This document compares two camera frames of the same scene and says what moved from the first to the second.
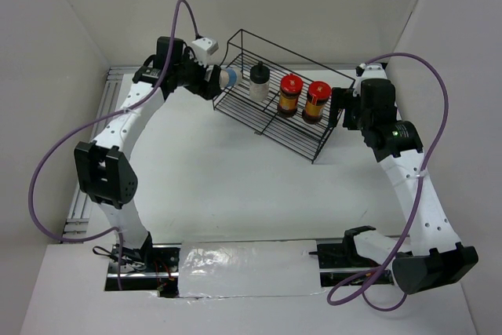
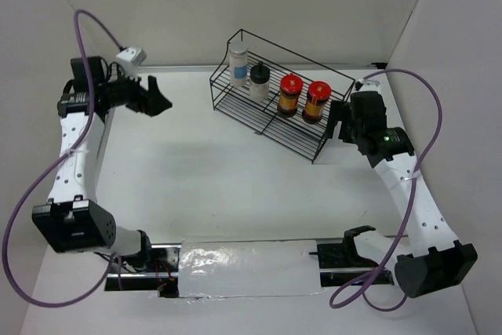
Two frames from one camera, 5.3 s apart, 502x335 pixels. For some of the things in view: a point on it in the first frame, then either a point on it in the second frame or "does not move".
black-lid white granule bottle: (259, 82) does not move
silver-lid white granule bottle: (230, 77) to (238, 65)
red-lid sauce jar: (318, 92) does not move
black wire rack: (278, 94) does not move
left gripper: (203, 88) to (150, 101)
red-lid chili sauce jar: (291, 86) does not move
